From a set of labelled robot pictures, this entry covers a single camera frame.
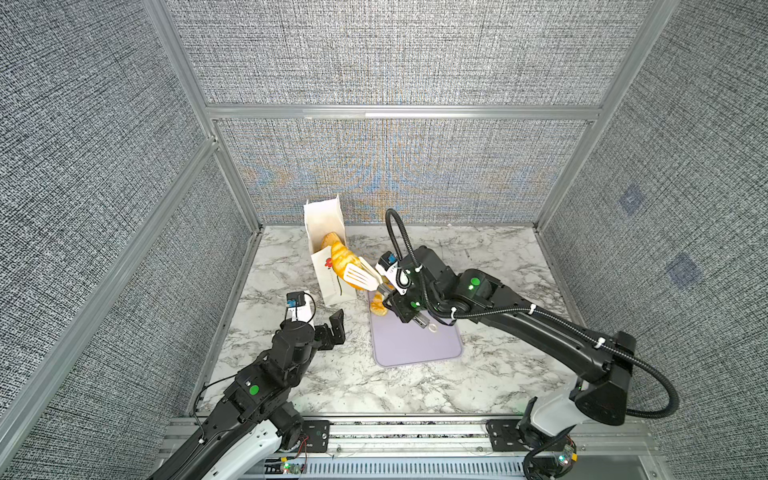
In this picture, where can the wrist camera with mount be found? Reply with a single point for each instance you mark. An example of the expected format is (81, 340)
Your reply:
(300, 307)
(388, 267)

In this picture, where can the lilac plastic tray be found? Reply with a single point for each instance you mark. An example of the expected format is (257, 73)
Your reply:
(396, 344)

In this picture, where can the white paper bag with rose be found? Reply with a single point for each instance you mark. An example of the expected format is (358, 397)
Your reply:
(320, 219)

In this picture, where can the metal tongs with white tips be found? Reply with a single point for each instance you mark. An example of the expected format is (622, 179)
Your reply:
(366, 279)

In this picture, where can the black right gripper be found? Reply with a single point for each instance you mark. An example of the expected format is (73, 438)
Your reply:
(398, 307)

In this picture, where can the croissant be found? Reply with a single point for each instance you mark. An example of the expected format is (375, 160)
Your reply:
(340, 255)

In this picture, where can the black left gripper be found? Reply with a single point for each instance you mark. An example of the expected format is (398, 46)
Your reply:
(338, 328)

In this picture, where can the braided bread roll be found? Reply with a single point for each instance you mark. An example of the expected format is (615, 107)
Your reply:
(376, 305)

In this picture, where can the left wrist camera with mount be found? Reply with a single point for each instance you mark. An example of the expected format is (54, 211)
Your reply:
(300, 307)

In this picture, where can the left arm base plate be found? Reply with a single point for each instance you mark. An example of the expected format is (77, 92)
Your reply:
(312, 437)

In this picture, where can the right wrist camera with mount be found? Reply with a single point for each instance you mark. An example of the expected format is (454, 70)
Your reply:
(388, 267)

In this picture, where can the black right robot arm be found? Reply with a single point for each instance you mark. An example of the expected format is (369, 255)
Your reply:
(427, 286)

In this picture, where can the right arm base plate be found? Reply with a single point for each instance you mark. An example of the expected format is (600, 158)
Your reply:
(543, 419)

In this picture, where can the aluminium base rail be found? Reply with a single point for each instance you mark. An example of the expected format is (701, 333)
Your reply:
(432, 446)

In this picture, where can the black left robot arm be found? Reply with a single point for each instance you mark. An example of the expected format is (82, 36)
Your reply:
(254, 418)

